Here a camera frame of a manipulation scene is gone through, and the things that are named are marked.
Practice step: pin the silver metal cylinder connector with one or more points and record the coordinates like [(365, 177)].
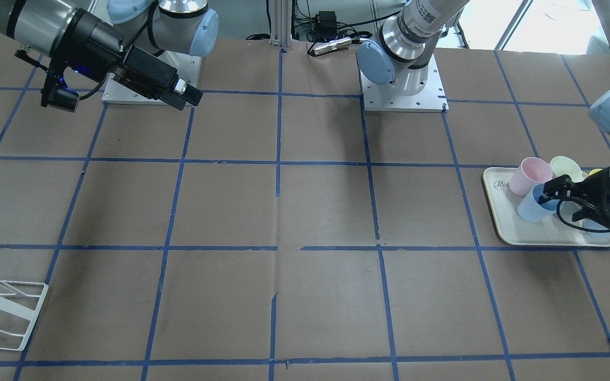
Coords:
[(322, 48)]

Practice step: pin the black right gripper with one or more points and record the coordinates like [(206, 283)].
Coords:
[(95, 43)]

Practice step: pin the black power adapter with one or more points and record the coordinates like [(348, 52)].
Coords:
[(326, 21)]

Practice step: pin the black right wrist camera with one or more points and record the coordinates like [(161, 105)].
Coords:
[(55, 93)]

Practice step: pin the cream plastic tray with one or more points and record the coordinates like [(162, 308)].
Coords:
[(513, 230)]

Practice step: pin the pink plastic cup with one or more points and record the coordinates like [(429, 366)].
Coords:
[(531, 171)]

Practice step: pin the aluminium frame post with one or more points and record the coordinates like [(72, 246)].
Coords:
[(281, 23)]

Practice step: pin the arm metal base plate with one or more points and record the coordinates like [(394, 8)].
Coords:
[(415, 90), (153, 79)]

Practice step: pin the light blue plastic cup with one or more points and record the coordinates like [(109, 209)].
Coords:
[(537, 206)]

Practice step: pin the cream white plastic cup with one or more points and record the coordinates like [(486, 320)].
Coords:
[(562, 165)]

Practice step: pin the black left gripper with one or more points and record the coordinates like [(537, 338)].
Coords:
[(608, 186)]

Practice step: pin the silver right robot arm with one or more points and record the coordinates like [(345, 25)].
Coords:
[(38, 24)]

